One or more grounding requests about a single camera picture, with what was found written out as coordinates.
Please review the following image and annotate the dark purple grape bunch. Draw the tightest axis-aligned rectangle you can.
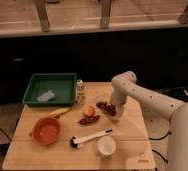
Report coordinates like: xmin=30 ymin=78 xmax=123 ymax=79
xmin=96 ymin=102 xmax=116 ymax=116

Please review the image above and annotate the green plastic tray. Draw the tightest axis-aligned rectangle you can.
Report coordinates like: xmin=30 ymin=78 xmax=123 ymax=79
xmin=22 ymin=73 xmax=76 ymax=107

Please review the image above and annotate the black power cable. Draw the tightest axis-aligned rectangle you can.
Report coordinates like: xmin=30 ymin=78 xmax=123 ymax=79
xmin=148 ymin=129 xmax=172 ymax=165

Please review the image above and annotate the dark red chili pepper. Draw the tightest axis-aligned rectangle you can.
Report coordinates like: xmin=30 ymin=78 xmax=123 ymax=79
xmin=78 ymin=115 xmax=100 ymax=125

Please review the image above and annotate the yellow banana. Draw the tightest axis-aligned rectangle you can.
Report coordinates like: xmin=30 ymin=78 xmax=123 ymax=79
xmin=49 ymin=108 xmax=70 ymax=117

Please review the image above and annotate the white plastic cup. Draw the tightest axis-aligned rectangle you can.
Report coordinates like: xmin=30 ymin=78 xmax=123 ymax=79
xmin=97 ymin=136 xmax=116 ymax=156

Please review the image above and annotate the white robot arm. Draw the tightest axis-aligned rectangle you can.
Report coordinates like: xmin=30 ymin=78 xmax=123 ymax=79
xmin=110 ymin=71 xmax=188 ymax=171

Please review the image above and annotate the white black dish brush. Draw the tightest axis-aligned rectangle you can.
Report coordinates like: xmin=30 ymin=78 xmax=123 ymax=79
xmin=70 ymin=129 xmax=113 ymax=148

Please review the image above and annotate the red orange bowl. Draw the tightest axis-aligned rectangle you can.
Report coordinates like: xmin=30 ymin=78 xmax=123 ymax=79
xmin=31 ymin=117 xmax=61 ymax=145

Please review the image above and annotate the orange round fruit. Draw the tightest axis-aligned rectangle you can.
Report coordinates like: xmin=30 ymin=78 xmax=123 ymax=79
xmin=83 ymin=105 xmax=95 ymax=117

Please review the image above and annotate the blue device on floor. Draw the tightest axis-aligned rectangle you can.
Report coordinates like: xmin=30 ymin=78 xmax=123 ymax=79
xmin=169 ymin=88 xmax=188 ymax=102

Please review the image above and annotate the small clear spice bottle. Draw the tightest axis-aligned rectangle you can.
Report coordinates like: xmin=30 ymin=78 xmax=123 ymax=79
xmin=76 ymin=79 xmax=85 ymax=104

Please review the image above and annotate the grey sponge in tray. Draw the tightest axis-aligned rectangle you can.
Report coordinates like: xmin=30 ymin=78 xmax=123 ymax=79
xmin=37 ymin=90 xmax=55 ymax=102

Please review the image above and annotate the wooden cutting board table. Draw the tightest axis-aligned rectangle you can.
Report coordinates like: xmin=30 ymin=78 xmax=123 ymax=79
xmin=1 ymin=81 xmax=157 ymax=171

